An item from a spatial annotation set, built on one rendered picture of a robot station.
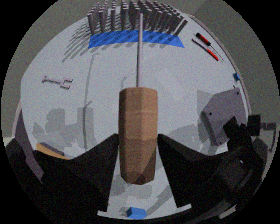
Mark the red-handled screwdriver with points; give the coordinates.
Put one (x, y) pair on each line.
(203, 39)

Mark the tan flat bar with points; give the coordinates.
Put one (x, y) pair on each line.
(45, 148)

